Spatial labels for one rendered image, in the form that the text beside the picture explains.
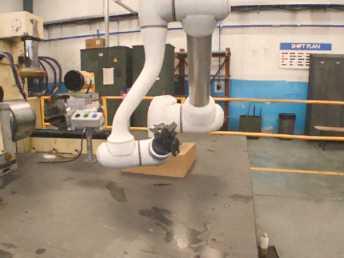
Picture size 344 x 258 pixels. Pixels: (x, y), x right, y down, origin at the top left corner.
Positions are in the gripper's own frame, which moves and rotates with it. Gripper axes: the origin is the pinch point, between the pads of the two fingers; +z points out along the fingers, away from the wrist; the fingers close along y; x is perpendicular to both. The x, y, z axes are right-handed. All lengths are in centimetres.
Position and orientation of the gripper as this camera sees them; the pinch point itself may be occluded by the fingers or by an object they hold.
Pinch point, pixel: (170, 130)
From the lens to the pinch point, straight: 69.6
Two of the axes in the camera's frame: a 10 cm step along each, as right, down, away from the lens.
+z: 1.5, -2.7, -9.5
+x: -7.2, 6.3, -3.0
